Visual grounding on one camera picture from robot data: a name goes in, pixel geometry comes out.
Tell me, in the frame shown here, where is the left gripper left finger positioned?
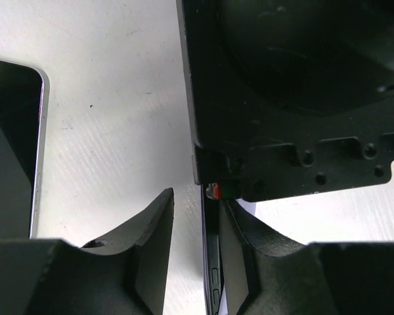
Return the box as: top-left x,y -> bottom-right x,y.
0,188 -> 174,314

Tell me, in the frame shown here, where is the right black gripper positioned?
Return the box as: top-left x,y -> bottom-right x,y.
177,1 -> 394,201

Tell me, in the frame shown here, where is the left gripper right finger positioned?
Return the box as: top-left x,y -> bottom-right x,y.
219,200 -> 394,314

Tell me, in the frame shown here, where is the black cased phone with ring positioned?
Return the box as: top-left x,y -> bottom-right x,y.
201,186 -> 228,315

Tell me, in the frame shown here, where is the lilac cased phone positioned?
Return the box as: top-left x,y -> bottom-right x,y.
0,60 -> 49,239

